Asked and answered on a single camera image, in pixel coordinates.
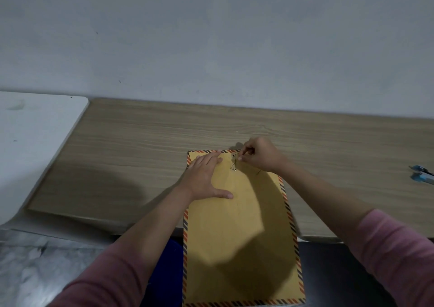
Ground person's left hand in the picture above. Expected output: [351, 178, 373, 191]
[176, 150, 234, 202]

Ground light blue pen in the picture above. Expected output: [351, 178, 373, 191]
[411, 173, 434, 186]

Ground brown envelope with striped border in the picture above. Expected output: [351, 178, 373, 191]
[182, 149, 306, 307]

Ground white table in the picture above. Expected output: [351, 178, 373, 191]
[0, 91, 90, 227]

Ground person's left forearm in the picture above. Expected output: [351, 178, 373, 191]
[47, 183, 194, 307]

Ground person's right hand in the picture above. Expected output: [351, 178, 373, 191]
[237, 137, 289, 173]

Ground person's right forearm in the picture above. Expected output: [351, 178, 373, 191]
[275, 161, 434, 307]

